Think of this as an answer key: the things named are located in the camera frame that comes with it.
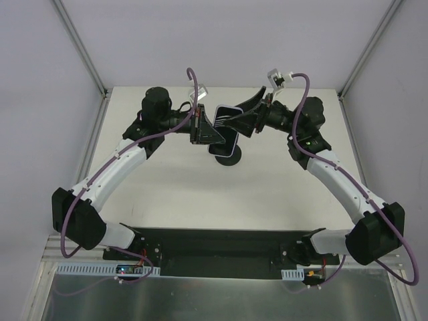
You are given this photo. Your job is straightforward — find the smartphone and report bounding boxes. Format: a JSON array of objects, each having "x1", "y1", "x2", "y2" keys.
[{"x1": 208, "y1": 105, "x2": 243, "y2": 158}]

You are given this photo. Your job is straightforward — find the black phone stand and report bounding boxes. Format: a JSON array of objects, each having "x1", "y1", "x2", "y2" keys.
[{"x1": 215, "y1": 145, "x2": 242, "y2": 167}]

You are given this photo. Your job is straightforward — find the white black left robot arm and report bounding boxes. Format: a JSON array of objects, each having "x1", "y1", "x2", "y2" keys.
[{"x1": 51, "y1": 85, "x2": 225, "y2": 260}]

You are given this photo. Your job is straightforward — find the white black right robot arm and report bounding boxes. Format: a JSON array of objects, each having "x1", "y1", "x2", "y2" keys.
[{"x1": 215, "y1": 87, "x2": 405, "y2": 265}]

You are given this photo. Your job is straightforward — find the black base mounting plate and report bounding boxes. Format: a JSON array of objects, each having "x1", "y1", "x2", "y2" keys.
[{"x1": 102, "y1": 226, "x2": 347, "y2": 280}]

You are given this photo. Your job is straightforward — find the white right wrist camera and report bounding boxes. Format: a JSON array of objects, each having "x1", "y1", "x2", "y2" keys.
[{"x1": 267, "y1": 68, "x2": 293, "y2": 98}]

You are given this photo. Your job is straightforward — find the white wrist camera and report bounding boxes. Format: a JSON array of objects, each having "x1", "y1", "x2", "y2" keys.
[
  {"x1": 189, "y1": 84, "x2": 208, "y2": 104},
  {"x1": 267, "y1": 68, "x2": 293, "y2": 98}
]

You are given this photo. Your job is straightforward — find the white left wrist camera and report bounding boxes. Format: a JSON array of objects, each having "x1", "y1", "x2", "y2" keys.
[{"x1": 189, "y1": 84, "x2": 208, "y2": 104}]

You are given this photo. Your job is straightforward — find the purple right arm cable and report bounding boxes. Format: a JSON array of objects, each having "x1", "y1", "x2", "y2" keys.
[{"x1": 287, "y1": 72, "x2": 420, "y2": 295}]

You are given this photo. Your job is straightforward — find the white slotted cable duct right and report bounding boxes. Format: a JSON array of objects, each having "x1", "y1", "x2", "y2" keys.
[{"x1": 281, "y1": 268, "x2": 305, "y2": 282}]

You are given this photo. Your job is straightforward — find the white slotted cable duct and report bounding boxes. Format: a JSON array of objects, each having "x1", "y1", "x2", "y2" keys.
[
  {"x1": 281, "y1": 268, "x2": 305, "y2": 282},
  {"x1": 56, "y1": 263, "x2": 161, "y2": 278}
]

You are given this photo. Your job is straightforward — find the aluminium frame rail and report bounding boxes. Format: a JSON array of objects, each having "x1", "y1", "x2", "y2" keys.
[{"x1": 42, "y1": 235, "x2": 106, "y2": 261}]

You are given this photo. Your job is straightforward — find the white slotted cable duct left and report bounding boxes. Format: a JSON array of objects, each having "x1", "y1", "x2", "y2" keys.
[{"x1": 56, "y1": 263, "x2": 161, "y2": 278}]

